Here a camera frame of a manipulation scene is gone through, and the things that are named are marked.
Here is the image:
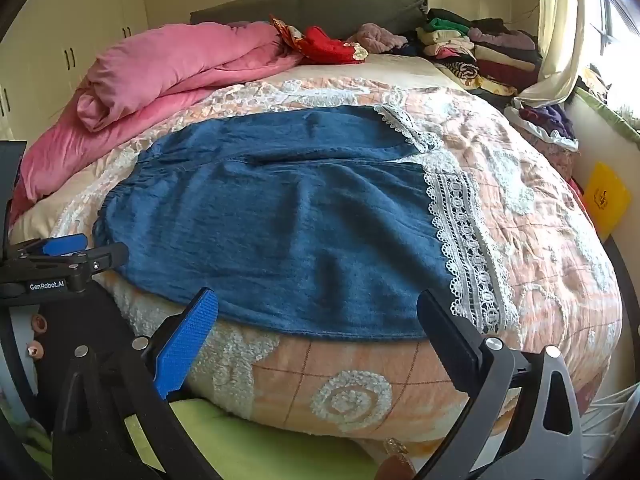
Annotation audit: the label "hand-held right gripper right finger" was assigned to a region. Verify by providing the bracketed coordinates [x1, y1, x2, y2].
[415, 287, 586, 480]

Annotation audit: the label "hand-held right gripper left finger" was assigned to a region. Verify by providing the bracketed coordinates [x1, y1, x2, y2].
[52, 287, 221, 480]

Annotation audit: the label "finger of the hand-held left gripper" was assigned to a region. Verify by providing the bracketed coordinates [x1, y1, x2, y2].
[2, 233, 88, 262]
[60, 241, 130, 277]

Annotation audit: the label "blue pants with lace trim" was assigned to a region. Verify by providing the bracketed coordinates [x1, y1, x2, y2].
[92, 104, 521, 343]

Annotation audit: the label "person's left hand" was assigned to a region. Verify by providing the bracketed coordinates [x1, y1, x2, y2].
[26, 312, 48, 361]

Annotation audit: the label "person's right hand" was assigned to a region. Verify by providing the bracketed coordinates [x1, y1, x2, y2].
[380, 437, 417, 480]

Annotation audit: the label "green sheet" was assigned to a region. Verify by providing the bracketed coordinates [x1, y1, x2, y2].
[122, 395, 383, 480]

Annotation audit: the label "peach quilted bedspread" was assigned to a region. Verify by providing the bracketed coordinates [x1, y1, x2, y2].
[10, 52, 623, 456]

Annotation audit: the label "pink duvet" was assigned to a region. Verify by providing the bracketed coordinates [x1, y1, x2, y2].
[10, 21, 306, 221]

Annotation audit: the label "yellow card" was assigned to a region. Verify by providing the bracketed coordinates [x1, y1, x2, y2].
[582, 161, 632, 242]

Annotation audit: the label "cream wardrobe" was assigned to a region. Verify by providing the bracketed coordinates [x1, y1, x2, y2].
[0, 0, 151, 133]

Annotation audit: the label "purple clothes heap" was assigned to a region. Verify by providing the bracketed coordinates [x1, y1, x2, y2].
[517, 104, 576, 140]

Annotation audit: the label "green ledge cover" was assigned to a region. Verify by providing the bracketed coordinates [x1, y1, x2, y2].
[575, 87, 640, 143]

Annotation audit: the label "pile of folded clothes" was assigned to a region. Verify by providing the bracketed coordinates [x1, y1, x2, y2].
[415, 8, 543, 98]

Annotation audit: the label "red patterned cloth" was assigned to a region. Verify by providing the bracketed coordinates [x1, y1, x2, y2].
[270, 14, 370, 66]

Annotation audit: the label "cream curtain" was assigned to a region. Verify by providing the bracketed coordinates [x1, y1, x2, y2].
[515, 0, 587, 108]

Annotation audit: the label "pink fluffy cloth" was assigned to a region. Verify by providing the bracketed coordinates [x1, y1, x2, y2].
[345, 22, 408, 55]

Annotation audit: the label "grey headboard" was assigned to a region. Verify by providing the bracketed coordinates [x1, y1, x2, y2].
[189, 0, 431, 41]

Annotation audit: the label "window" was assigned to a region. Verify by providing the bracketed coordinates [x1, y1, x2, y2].
[580, 0, 640, 121]

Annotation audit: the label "white wire rack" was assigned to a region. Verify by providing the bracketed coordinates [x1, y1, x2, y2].
[580, 385, 640, 480]

